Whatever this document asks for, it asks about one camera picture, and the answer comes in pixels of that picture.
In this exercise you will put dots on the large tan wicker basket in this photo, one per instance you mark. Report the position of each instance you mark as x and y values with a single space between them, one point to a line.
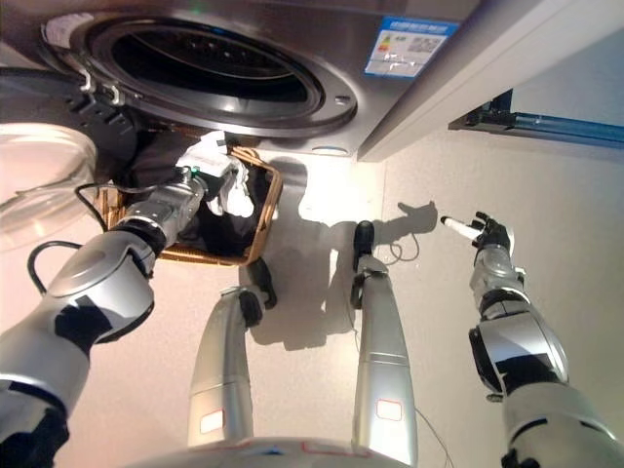
265 214

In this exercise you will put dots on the silver left robot leg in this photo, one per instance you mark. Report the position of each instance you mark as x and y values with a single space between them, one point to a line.
219 370

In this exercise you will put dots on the black robot foot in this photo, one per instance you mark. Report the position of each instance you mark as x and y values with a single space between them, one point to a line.
261 283
363 239

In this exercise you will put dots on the black right robot foot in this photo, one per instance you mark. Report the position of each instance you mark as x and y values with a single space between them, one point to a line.
363 239

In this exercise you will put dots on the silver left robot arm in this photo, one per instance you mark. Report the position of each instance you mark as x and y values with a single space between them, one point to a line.
97 292

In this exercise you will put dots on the round black washer door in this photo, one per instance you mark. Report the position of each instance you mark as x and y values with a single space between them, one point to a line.
44 161

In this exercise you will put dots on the black clothes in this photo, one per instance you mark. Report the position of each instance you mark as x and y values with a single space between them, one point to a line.
219 234

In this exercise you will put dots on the white cloth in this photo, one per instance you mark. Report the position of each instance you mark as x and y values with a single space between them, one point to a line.
239 200

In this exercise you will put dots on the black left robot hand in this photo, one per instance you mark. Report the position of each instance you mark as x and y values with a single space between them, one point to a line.
209 158

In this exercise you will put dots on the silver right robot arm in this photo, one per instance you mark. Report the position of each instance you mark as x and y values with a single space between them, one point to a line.
526 341

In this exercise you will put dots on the black left robot foot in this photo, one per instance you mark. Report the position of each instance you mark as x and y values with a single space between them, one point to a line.
261 283

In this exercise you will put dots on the white cabinet side panel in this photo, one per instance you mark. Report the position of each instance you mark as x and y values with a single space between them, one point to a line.
487 73

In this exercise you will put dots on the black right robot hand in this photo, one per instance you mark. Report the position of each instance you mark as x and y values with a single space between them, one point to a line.
492 234

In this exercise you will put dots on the grey front-load washing machine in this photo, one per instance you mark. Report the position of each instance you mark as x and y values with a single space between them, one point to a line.
351 58

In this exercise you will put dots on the blue energy label sticker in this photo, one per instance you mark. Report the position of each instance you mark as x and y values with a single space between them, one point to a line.
412 46

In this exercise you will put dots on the grey robot torso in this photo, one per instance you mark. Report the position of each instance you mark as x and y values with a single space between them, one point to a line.
253 456

